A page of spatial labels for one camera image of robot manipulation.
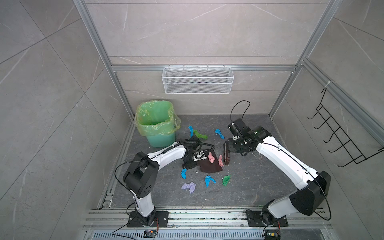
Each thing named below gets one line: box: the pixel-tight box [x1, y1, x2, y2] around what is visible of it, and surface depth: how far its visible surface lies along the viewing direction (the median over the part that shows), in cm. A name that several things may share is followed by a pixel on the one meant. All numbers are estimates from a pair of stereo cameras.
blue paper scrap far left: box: [188, 125, 194, 138], surface depth 109 cm
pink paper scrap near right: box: [218, 154, 225, 167], surface depth 95 cm
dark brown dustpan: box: [197, 149, 223, 174], surface depth 92 cm
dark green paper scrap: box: [222, 174, 232, 187], surface depth 88 cm
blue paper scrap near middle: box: [204, 175, 217, 188], surface depth 87 cm
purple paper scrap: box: [181, 182, 196, 194], surface depth 85 cm
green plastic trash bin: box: [135, 100, 177, 148], surface depth 92 cm
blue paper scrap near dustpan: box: [181, 168, 188, 180], surface depth 90 cm
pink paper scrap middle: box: [208, 151, 216, 164], surface depth 95 cm
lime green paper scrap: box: [193, 130, 208, 140], surface depth 109 cm
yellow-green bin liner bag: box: [134, 100, 181, 137], surface depth 92 cm
